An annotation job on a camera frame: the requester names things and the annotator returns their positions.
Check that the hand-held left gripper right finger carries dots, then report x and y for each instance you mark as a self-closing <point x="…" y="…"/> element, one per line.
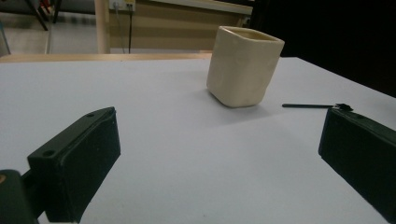
<point x="364" y="152"/>

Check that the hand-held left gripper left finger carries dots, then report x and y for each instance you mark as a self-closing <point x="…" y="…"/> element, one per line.
<point x="77" y="158"/>

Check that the black small brush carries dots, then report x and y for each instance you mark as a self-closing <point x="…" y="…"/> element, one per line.
<point x="314" y="106"/>

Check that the cream ceramic cup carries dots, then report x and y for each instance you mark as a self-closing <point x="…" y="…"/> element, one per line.
<point x="243" y="67"/>

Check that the black metal stand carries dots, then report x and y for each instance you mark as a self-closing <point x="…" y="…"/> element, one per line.
<point x="39" y="12"/>

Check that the white power strip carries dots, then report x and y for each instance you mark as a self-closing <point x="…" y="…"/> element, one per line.
<point x="122" y="5"/>

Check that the wooden desk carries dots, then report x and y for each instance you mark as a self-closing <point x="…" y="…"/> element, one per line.
<point x="174" y="29"/>

